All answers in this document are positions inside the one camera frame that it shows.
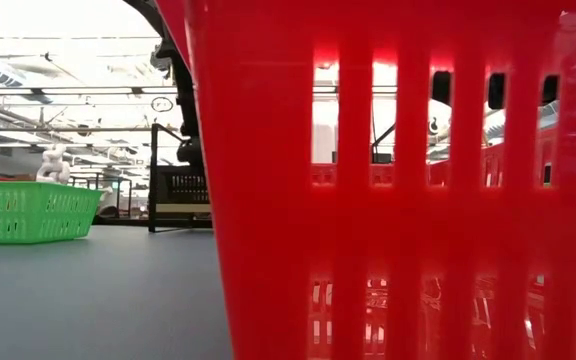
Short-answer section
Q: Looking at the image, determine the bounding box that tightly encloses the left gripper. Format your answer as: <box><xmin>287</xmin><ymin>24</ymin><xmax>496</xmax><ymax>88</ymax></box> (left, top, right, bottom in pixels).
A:
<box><xmin>170</xmin><ymin>49</ymin><xmax>205</xmax><ymax>169</ymax></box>

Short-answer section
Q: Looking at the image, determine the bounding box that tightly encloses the black plastic basket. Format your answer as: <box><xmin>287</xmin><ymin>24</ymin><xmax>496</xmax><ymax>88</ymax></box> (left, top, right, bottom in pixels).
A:
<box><xmin>156</xmin><ymin>165</ymin><xmax>212</xmax><ymax>205</ymax></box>

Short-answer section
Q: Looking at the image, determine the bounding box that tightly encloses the red plastic basket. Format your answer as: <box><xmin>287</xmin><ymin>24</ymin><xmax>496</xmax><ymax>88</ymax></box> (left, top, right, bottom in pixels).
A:
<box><xmin>154</xmin><ymin>0</ymin><xmax>576</xmax><ymax>360</ymax></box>

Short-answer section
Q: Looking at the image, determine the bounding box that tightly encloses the green plastic basket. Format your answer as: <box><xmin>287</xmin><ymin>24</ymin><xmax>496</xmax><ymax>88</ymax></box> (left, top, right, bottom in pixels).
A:
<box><xmin>0</xmin><ymin>180</ymin><xmax>104</xmax><ymax>245</ymax></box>

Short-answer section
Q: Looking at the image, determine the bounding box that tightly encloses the round hanging sign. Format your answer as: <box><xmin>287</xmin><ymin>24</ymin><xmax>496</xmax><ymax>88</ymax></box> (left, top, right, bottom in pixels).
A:
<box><xmin>150</xmin><ymin>96</ymin><xmax>175</xmax><ymax>113</ymax></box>

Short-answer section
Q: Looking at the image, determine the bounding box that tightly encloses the long ceiling light strip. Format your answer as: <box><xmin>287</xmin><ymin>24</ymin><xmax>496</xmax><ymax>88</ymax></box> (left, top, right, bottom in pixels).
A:
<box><xmin>0</xmin><ymin>87</ymin><xmax>179</xmax><ymax>96</ymax></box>

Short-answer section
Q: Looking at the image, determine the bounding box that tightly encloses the wooden shelf with black frame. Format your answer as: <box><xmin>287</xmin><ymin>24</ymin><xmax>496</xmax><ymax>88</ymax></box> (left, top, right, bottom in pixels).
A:
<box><xmin>148</xmin><ymin>122</ymin><xmax>398</xmax><ymax>234</ymax></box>

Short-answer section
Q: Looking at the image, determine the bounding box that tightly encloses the black table frame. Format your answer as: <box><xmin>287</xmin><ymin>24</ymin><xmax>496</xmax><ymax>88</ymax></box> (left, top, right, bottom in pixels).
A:
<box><xmin>92</xmin><ymin>214</ymin><xmax>214</xmax><ymax>229</ymax></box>

